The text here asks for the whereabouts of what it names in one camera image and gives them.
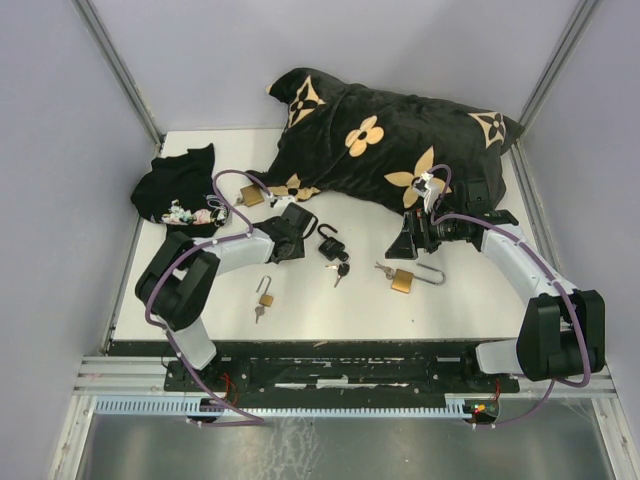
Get silver keys of large padlock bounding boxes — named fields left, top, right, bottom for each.
left=375, top=262, right=395, bottom=280

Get black printed garment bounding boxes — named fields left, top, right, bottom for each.
left=130, top=144, right=230, bottom=238

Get brass padlock near pillow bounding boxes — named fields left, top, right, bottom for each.
left=234, top=184, right=264, bottom=207

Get black floral pillow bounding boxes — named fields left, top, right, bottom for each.
left=254, top=67, right=524, bottom=214

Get large brass padlock long shackle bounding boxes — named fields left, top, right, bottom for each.
left=391, top=263, right=446, bottom=294

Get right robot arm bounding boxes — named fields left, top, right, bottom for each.
left=385, top=174, right=605, bottom=391

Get slotted cable duct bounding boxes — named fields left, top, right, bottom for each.
left=94, top=392, right=501, bottom=417

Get black padlock open shackle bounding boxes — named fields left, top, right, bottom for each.
left=317, top=223, right=350, bottom=262

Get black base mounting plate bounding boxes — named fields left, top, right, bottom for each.
left=163, top=339, right=521, bottom=406

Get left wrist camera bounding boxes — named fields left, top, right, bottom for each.
left=269, top=195, right=297, bottom=209

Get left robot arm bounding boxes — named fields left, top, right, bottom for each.
left=134, top=203, right=318, bottom=390

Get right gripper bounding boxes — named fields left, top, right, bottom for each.
left=384, top=204, right=466, bottom=260

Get black-headed keys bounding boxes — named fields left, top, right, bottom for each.
left=327, top=262, right=350, bottom=288

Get small brass padlock long shackle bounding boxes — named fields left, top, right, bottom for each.
left=256, top=275, right=274, bottom=308

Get silver keys of small padlock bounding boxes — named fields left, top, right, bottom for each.
left=255, top=305, right=266, bottom=323

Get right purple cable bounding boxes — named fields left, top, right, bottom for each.
left=424, top=163, right=594, bottom=430

